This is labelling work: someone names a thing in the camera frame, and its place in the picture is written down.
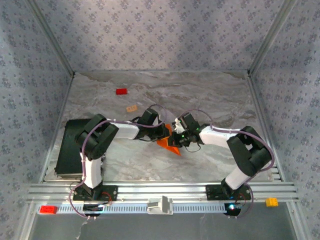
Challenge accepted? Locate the black controller board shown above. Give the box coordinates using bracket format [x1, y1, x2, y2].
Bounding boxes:
[223, 202, 243, 218]
[82, 203, 105, 218]

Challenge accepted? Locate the black flat case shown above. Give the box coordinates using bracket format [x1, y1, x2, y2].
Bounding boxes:
[54, 119, 107, 180]

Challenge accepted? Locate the yellow toy brick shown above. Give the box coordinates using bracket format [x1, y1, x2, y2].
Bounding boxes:
[265, 197, 279, 208]

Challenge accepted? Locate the large red toy brick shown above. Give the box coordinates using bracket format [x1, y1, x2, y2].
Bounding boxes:
[39, 205, 58, 215]

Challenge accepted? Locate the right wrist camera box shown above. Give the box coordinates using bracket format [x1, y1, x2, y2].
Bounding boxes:
[174, 112, 200, 133]

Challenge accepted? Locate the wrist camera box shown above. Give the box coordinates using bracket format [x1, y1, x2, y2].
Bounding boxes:
[138, 107, 159, 126]
[174, 112, 200, 133]

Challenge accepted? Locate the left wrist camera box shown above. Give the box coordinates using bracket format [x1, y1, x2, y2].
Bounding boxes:
[138, 107, 159, 126]

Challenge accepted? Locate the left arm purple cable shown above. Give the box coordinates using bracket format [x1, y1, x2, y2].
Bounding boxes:
[69, 103, 168, 221]

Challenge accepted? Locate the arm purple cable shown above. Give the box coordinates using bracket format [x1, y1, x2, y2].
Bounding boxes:
[69, 103, 168, 221]
[183, 109, 276, 220]

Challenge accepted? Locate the wide aluminium mounting rail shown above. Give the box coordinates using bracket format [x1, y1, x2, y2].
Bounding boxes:
[24, 181, 300, 203]

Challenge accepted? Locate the aluminium frame rail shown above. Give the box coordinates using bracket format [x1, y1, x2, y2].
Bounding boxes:
[73, 69, 251, 74]
[246, 71, 287, 183]
[38, 73, 76, 183]

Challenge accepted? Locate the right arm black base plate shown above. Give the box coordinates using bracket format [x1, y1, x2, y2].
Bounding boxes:
[205, 184, 252, 201]

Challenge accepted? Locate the white plastic bracket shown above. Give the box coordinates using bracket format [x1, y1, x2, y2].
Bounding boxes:
[146, 195, 174, 216]

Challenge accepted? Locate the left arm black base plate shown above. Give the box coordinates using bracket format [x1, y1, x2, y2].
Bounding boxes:
[72, 184, 119, 202]

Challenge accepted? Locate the white slotted cable duct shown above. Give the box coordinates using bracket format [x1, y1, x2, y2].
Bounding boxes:
[37, 202, 243, 215]

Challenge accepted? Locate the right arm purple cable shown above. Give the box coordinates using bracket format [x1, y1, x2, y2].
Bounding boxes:
[183, 109, 276, 220]

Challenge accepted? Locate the aluminium frame post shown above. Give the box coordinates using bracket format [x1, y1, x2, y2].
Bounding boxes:
[248, 0, 298, 76]
[18, 201, 42, 240]
[24, 0, 76, 76]
[286, 201, 310, 240]

